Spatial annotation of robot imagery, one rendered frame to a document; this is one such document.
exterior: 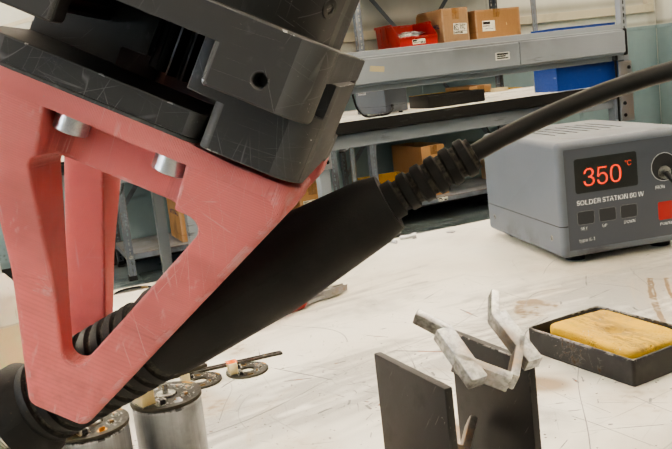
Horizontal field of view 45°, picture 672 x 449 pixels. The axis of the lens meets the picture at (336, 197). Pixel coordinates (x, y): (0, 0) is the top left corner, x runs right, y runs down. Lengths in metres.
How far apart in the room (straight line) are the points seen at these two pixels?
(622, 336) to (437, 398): 0.21
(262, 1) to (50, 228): 0.07
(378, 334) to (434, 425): 0.26
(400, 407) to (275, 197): 0.15
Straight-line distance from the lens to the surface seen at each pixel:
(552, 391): 0.43
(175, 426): 0.30
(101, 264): 0.21
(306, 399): 0.44
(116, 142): 0.17
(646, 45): 6.40
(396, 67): 2.85
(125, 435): 0.29
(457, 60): 2.96
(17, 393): 0.21
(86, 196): 0.21
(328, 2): 0.17
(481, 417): 0.32
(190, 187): 0.16
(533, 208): 0.69
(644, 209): 0.68
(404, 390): 0.29
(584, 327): 0.47
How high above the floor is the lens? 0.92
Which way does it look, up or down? 9 degrees down
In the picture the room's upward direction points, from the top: 7 degrees counter-clockwise
